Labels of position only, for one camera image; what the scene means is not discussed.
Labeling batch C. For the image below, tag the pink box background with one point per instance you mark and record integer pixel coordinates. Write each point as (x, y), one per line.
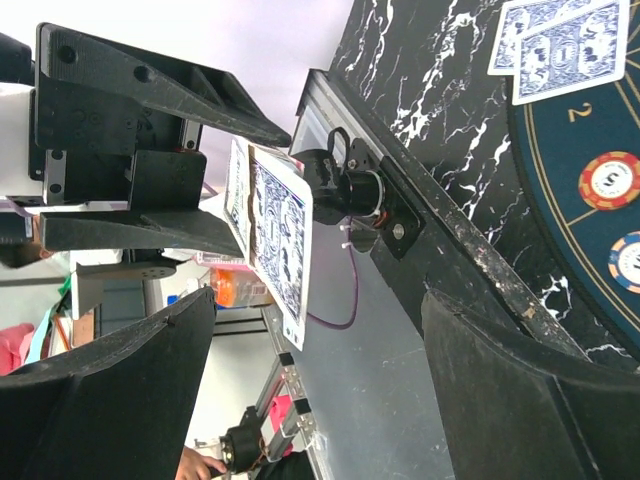
(15, 344)

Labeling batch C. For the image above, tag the round blue poker mat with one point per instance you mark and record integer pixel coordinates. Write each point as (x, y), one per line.
(577, 157)

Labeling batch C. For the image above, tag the person hand background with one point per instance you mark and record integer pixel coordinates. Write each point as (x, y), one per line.
(195, 466)

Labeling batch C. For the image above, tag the red chip stack bottom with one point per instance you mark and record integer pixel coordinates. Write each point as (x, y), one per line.
(610, 181)

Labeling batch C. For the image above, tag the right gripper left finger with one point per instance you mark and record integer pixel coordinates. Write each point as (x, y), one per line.
(118, 407)

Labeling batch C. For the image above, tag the dealt cards seat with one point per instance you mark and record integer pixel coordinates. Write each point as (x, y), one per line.
(553, 48)

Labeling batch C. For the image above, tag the blue backed playing cards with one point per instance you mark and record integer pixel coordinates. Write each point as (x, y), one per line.
(281, 217)

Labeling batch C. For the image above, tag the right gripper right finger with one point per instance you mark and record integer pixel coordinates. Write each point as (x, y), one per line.
(513, 408)

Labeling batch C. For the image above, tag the orange box background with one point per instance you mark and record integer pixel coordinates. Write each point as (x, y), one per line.
(239, 289)

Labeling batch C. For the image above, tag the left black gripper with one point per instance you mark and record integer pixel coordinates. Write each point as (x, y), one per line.
(103, 147)

